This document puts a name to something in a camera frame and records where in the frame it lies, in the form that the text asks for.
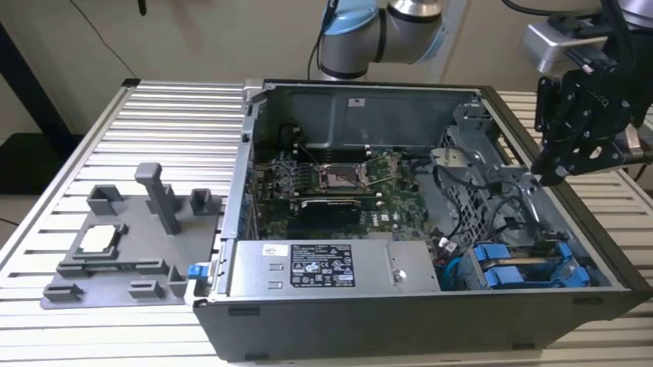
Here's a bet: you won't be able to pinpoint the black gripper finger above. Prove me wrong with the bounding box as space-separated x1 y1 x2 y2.
530 75 592 176
538 130 634 187

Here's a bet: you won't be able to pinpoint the black graphics card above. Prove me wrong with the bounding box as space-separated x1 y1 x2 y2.
287 196 364 239

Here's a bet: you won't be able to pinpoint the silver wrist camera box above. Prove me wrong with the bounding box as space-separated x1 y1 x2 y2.
518 21 613 74

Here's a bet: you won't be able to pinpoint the disk bay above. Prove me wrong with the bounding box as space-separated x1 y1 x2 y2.
467 225 606 291

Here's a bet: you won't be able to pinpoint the grey parts rack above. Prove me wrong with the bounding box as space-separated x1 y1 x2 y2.
39 162 226 310

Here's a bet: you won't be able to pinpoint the green motherboard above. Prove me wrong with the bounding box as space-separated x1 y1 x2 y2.
252 147 439 242

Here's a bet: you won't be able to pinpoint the black slanted post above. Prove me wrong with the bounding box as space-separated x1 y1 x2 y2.
0 21 76 148

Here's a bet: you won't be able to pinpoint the black open PC case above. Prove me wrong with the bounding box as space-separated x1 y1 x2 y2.
191 78 653 362

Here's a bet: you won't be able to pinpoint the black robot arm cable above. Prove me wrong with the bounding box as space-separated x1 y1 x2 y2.
307 0 339 80

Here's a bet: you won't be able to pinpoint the black disk wire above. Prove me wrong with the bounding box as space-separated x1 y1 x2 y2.
482 189 545 232
433 164 506 195

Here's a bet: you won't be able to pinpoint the metal socket cover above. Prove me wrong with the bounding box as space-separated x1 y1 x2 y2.
360 150 405 185

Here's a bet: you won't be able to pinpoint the hard disk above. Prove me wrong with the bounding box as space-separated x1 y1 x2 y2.
471 241 592 291

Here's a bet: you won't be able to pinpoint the thin black wall cable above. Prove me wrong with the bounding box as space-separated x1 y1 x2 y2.
68 0 135 81

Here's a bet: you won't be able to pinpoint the RAM slots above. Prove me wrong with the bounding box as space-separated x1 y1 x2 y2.
298 146 377 162

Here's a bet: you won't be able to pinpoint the grey power supply unit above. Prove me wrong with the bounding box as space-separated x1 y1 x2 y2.
227 239 443 296

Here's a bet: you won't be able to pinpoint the silver camera bracket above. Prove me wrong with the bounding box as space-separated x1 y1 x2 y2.
617 126 653 166

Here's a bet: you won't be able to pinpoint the CPU socket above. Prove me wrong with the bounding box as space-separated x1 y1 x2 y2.
314 163 367 191

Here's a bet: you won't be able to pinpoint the black box on floor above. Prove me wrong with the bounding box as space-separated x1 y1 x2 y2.
0 132 85 196

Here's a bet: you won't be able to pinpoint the perforated metal drive cage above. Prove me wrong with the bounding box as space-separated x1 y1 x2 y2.
430 147 542 240

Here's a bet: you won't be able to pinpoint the silver CPU chip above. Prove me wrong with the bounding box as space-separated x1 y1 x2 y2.
75 225 129 255

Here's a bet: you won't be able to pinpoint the blue data cable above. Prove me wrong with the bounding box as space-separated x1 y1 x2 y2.
439 255 465 291

